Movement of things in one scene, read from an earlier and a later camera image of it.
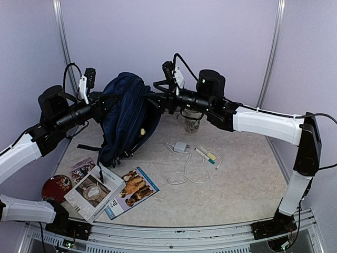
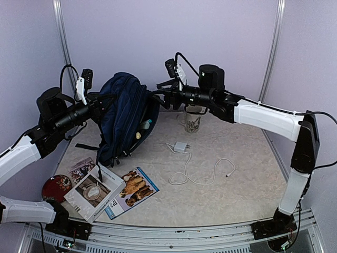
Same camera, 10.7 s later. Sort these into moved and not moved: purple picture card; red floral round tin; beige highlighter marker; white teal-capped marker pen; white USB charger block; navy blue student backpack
Moved: beige highlighter marker; white teal-capped marker pen
Not moved: red floral round tin; white USB charger block; navy blue student backpack; purple picture card
